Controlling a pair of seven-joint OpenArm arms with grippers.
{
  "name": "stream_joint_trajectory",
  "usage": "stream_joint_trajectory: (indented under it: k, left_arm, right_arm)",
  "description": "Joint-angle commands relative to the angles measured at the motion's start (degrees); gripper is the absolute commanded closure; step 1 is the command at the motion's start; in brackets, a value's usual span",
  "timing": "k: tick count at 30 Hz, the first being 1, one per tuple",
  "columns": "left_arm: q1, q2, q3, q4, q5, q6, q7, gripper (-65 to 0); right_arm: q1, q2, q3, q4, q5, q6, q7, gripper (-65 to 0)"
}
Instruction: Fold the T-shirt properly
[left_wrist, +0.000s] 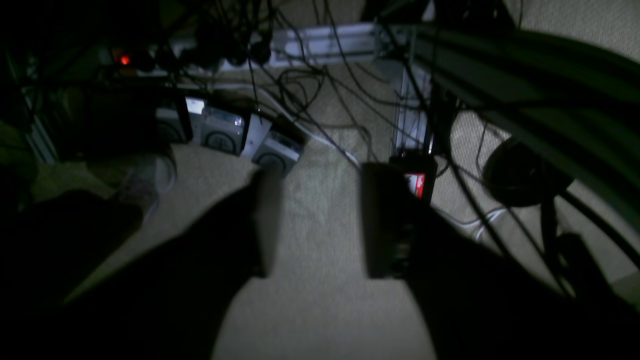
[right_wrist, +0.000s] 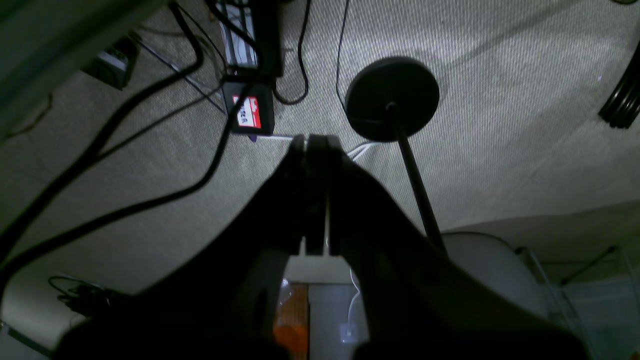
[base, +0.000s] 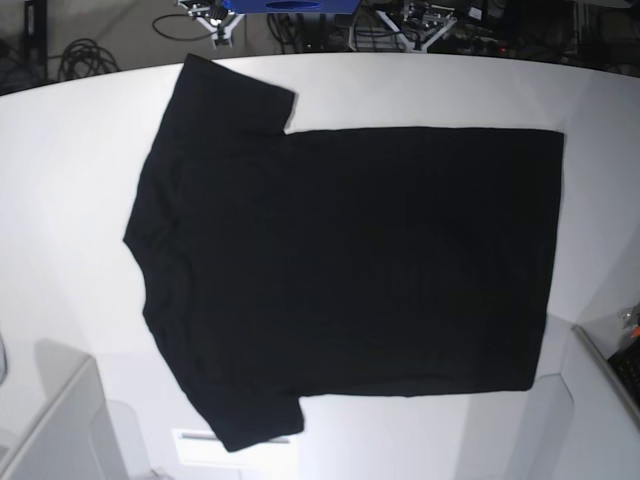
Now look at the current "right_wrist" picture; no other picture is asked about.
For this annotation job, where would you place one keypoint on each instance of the black round lamp stand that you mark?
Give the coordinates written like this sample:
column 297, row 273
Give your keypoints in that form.
column 390, row 100

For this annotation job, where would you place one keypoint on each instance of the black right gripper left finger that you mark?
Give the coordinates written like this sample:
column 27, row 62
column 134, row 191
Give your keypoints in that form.
column 221, row 304

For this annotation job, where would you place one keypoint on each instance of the black power strip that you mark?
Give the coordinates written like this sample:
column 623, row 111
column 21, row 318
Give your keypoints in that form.
column 260, row 45

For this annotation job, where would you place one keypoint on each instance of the black box red label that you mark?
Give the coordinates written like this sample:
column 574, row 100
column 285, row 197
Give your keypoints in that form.
column 256, row 116

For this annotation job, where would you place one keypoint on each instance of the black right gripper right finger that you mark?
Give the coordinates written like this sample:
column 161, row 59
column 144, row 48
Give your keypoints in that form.
column 419, row 305

